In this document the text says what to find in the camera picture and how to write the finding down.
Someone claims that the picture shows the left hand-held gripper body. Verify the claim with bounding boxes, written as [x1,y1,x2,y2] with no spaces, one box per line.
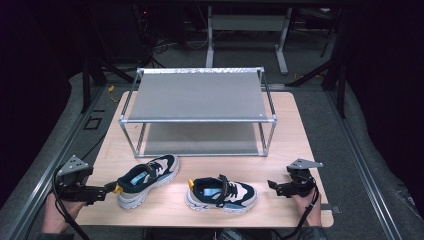
[53,154,108,206]

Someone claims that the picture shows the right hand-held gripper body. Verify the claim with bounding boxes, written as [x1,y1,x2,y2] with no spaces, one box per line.
[279,158,324,199]

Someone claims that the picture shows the navy and beige sneaker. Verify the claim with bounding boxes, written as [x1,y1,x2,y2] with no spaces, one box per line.
[116,153,180,210]
[185,174,259,215]

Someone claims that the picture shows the grey two-tier shoe rack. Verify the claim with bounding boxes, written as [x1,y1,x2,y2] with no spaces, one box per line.
[118,66,278,159]

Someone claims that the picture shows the person's right hand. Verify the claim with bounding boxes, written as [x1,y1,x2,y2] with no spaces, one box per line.
[291,185,323,228]

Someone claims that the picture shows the person's left hand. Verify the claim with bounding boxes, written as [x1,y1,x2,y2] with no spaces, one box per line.
[41,192,87,235]

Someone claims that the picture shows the black metal stand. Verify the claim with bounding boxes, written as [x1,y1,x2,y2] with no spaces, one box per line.
[285,8,348,118]
[80,6,136,114]

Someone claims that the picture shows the aluminium floor rail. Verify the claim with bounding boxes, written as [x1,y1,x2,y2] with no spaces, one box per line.
[0,84,107,240]
[324,89,404,240]

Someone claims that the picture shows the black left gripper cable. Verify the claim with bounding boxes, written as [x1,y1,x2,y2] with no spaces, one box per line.
[51,169,91,240]

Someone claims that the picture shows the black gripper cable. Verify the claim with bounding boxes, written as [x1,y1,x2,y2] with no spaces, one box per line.
[271,184,320,240]
[51,169,91,240]

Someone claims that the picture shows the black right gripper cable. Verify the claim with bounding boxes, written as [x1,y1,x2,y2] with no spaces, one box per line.
[271,184,320,240]

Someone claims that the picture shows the tangle of floor cables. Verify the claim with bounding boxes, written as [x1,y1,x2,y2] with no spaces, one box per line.
[133,4,209,69]

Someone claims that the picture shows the white metal desk frame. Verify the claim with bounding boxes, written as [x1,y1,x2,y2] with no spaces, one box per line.
[204,5,294,76]

